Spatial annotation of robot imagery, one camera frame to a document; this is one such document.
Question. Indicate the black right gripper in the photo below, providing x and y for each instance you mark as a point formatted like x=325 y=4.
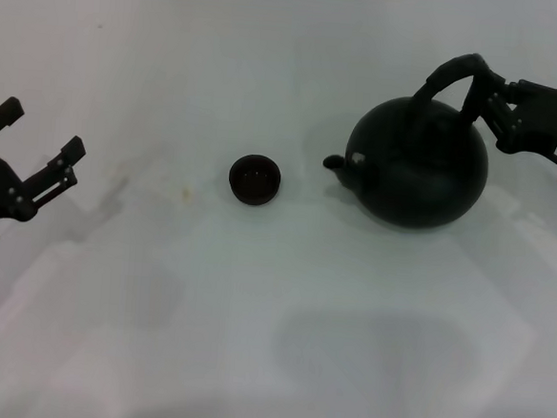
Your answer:
x=547 y=122

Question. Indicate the small black teacup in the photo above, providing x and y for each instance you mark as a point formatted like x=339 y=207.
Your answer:
x=254 y=178

